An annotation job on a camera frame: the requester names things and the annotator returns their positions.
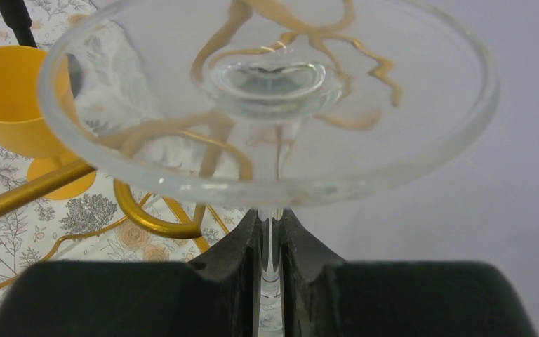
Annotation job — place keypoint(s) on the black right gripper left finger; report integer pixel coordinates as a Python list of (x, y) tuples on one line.
[(215, 294)]

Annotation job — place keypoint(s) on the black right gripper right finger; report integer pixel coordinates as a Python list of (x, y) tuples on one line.
[(325, 295)]

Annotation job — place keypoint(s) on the clear wine glass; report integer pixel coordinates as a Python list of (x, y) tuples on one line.
[(266, 105)]

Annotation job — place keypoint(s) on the yellow plastic wine glass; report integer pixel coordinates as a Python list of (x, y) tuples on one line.
[(22, 127)]

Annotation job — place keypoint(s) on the floral patterned tablecloth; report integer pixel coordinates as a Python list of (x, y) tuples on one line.
[(33, 232)]

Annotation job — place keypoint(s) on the black stand with pink microphone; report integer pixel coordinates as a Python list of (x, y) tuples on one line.
[(16, 17)]

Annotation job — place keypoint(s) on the gold wire wine glass rack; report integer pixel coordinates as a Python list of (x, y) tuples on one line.
[(148, 218)]

